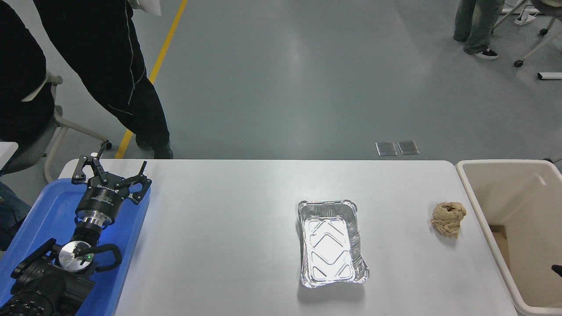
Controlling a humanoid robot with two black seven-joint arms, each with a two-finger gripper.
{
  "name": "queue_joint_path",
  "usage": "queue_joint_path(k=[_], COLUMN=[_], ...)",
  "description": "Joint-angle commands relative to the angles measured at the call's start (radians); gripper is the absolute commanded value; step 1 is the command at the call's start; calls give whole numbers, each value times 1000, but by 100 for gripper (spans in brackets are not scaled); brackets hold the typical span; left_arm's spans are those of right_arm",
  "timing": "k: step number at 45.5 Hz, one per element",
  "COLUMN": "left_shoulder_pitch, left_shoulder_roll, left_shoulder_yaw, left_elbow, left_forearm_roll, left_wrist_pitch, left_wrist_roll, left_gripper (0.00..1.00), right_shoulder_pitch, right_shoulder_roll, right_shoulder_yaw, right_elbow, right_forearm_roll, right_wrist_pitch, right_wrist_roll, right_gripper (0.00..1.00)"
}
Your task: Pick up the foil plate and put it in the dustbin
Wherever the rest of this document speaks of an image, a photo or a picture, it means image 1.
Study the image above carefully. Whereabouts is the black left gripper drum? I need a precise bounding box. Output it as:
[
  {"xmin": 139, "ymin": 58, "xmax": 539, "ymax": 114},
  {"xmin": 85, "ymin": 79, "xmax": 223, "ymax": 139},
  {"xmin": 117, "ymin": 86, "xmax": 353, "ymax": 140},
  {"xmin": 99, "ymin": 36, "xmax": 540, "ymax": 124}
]
[{"xmin": 76, "ymin": 173, "xmax": 129, "ymax": 219}]

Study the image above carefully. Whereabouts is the white desk corner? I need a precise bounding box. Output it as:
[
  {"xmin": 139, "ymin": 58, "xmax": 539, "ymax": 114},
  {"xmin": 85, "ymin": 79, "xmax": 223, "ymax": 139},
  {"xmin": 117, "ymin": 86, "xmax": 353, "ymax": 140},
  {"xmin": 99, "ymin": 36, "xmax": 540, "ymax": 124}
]
[{"xmin": 0, "ymin": 142, "xmax": 19, "ymax": 169}]

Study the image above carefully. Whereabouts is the seated person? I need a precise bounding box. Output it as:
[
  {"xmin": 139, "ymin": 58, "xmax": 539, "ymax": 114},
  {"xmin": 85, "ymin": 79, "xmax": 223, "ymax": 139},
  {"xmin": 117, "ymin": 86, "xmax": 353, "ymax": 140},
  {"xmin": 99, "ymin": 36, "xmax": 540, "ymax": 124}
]
[{"xmin": 0, "ymin": 0, "xmax": 55, "ymax": 251}]

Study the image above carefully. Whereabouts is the white wheeled chair base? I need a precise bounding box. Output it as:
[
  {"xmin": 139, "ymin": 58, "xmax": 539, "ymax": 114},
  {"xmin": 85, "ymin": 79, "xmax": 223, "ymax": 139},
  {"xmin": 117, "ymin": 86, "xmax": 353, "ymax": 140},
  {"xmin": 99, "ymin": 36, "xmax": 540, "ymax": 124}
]
[{"xmin": 492, "ymin": 0, "xmax": 562, "ymax": 68}]

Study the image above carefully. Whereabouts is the standing person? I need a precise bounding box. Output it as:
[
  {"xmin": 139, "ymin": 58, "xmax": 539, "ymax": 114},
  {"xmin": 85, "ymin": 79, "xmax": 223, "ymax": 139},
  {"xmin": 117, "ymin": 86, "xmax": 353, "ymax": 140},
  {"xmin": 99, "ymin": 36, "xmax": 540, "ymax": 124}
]
[{"xmin": 33, "ymin": 0, "xmax": 174, "ymax": 159}]

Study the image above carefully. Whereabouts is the rectangular foil tray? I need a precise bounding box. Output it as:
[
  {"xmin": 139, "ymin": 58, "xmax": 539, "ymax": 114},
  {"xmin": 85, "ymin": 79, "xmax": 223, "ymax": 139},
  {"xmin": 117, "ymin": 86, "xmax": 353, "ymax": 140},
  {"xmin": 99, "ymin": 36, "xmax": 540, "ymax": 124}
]
[{"xmin": 298, "ymin": 200, "xmax": 370, "ymax": 289}]

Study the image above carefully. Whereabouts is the distant person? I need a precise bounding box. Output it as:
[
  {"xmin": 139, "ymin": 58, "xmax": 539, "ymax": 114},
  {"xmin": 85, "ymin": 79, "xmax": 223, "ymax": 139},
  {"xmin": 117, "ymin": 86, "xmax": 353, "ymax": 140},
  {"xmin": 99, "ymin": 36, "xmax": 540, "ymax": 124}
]
[{"xmin": 453, "ymin": 0, "xmax": 505, "ymax": 60}]

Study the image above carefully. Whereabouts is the blue plastic tray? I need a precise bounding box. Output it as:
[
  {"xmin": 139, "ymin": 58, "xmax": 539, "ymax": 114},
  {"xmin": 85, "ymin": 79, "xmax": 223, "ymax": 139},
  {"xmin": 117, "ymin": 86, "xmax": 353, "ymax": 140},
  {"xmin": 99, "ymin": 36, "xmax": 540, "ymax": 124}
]
[{"xmin": 0, "ymin": 178, "xmax": 151, "ymax": 316}]

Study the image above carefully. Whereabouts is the grey office chair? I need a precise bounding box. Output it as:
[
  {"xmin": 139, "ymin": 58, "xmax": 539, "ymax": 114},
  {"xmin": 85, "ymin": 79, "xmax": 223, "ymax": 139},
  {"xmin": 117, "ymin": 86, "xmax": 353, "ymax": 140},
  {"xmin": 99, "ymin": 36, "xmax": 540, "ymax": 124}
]
[{"xmin": 0, "ymin": 72, "xmax": 112, "ymax": 183}]

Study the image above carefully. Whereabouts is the large pale bin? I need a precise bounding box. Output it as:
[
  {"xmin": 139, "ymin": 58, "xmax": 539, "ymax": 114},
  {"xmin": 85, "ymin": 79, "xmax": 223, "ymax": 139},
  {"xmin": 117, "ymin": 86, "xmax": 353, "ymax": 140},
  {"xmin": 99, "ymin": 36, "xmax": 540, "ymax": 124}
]
[{"xmin": 455, "ymin": 159, "xmax": 562, "ymax": 316}]

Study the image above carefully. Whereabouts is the crumpled tan paper ball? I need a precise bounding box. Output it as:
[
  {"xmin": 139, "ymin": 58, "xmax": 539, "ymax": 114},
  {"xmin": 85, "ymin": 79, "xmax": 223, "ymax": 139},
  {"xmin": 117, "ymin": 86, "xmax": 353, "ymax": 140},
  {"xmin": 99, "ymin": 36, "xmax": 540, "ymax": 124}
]
[{"xmin": 430, "ymin": 201, "xmax": 467, "ymax": 239}]

